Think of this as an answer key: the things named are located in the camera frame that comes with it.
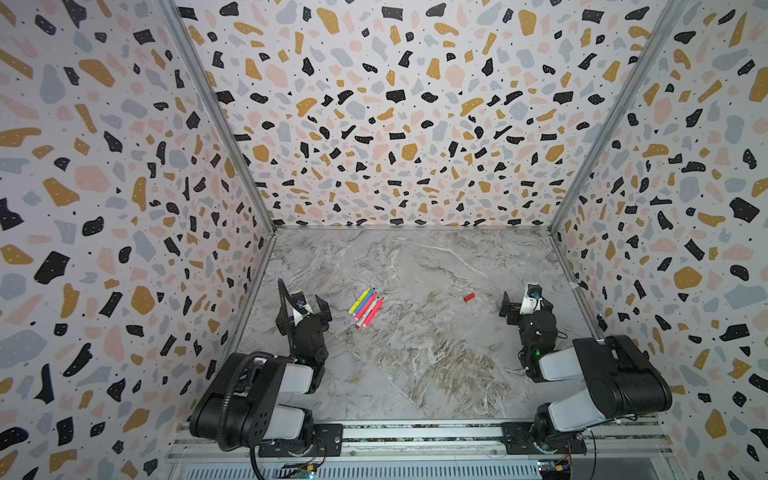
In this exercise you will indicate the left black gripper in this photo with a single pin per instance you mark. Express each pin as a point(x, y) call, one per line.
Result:
point(303, 318)

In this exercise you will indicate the white pen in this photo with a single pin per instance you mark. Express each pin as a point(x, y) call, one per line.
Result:
point(359, 323)

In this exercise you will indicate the bright pink highlighter pen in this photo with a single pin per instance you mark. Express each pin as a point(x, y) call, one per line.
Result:
point(373, 312)

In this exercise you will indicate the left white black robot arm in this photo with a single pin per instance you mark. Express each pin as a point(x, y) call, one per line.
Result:
point(241, 407)

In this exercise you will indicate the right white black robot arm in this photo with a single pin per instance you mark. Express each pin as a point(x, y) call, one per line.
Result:
point(619, 381)

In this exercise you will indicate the yellow highlighter pen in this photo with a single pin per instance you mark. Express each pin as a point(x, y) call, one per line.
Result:
point(353, 309)

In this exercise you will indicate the blue green pen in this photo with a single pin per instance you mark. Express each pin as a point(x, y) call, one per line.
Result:
point(363, 302)

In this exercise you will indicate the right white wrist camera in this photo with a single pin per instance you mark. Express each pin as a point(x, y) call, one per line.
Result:
point(532, 299)

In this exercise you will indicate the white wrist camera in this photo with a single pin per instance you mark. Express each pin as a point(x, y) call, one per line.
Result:
point(532, 299)
point(300, 305)

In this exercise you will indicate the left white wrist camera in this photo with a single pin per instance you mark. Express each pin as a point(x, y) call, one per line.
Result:
point(300, 305)

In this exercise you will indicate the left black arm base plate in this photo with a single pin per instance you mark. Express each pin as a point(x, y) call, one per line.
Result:
point(323, 441)

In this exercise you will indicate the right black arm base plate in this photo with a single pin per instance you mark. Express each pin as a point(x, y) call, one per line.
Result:
point(528, 438)

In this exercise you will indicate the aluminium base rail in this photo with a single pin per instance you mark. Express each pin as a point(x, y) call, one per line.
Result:
point(440, 449)

